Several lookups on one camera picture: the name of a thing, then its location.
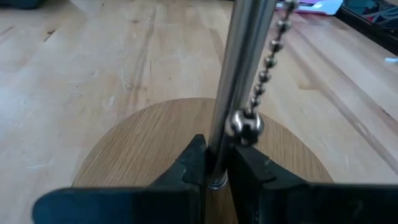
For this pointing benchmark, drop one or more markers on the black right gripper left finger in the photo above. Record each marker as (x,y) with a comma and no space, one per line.
(124,205)

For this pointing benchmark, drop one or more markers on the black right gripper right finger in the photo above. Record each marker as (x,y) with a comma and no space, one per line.
(295,205)

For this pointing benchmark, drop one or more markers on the wooden base table lamp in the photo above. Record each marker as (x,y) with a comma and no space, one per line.
(140,149)

